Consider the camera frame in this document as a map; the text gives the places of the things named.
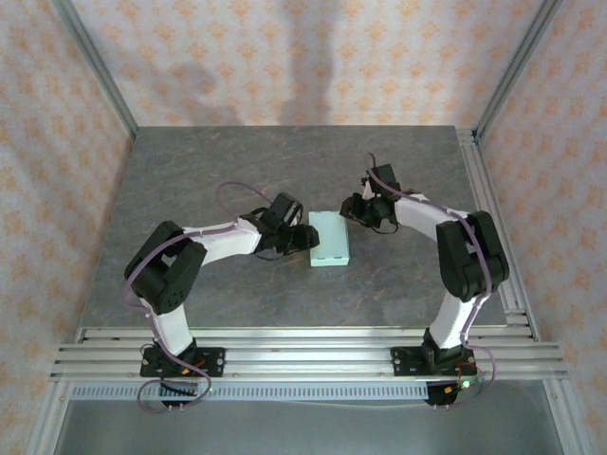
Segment light teal paper box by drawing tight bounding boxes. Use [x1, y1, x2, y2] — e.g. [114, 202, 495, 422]
[307, 210, 352, 267]

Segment grey metal panel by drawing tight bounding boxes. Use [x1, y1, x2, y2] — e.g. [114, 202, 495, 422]
[51, 400, 565, 455]

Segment narrow aluminium rail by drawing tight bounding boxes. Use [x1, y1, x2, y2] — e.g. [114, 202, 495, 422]
[75, 325, 540, 343]

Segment aluminium side rail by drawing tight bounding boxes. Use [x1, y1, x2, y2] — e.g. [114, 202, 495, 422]
[455, 126, 540, 340]

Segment wide aluminium base rail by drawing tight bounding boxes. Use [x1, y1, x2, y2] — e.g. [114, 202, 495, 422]
[49, 343, 570, 380]

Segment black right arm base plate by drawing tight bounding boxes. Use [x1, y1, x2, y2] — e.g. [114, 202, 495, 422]
[389, 345, 478, 378]

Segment grey slotted cable duct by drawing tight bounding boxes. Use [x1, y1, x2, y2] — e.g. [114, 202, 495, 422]
[70, 382, 431, 402]

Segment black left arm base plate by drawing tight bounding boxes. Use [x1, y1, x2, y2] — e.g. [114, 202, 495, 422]
[139, 347, 227, 379]

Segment aluminium frame post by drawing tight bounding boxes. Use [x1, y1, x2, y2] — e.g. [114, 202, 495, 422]
[471, 0, 565, 141]
[28, 378, 72, 455]
[49, 0, 139, 139]
[543, 378, 594, 455]

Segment black electronics board with wires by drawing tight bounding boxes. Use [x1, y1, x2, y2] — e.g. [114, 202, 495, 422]
[423, 378, 485, 410]

